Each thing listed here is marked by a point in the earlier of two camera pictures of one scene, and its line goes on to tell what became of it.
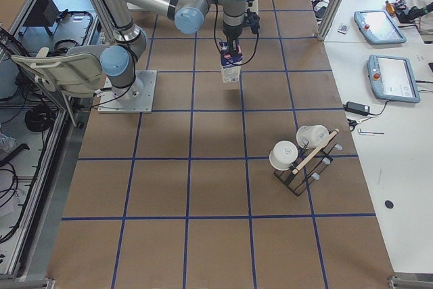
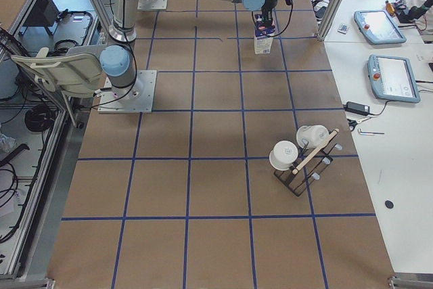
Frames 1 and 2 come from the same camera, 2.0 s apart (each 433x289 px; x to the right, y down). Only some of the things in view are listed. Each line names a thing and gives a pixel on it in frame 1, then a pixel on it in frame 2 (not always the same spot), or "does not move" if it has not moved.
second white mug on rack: [312, 136] does not move
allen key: [369, 133] does not move
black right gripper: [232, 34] to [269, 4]
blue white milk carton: [231, 65] to [264, 36]
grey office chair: [78, 72] does not move
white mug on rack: [283, 155] does not move
